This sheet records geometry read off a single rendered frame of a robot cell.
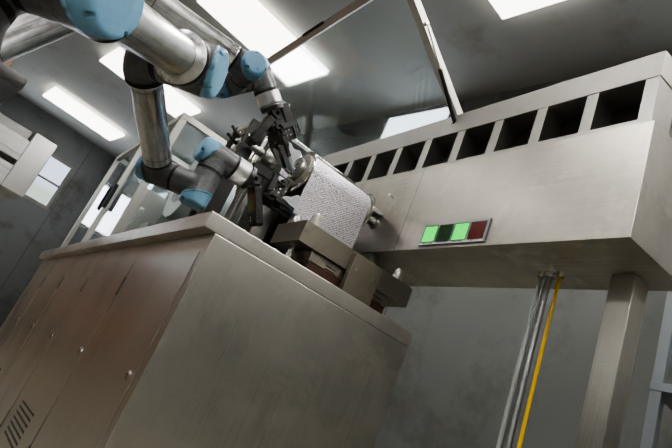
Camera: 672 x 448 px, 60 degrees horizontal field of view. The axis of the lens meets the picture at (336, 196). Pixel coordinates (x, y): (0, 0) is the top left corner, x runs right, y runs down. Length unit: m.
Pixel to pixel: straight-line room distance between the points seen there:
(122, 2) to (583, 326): 3.15
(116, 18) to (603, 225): 1.03
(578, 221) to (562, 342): 2.29
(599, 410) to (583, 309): 2.32
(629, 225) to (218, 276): 0.88
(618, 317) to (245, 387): 0.84
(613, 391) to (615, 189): 0.43
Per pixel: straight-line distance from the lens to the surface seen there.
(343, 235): 1.81
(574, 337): 3.65
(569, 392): 3.55
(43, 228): 10.96
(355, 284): 1.56
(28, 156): 0.94
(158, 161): 1.57
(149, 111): 1.46
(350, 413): 1.54
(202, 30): 1.62
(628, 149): 1.47
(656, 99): 1.54
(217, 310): 1.33
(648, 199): 1.41
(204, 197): 1.57
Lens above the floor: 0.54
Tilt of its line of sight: 22 degrees up
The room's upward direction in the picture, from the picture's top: 24 degrees clockwise
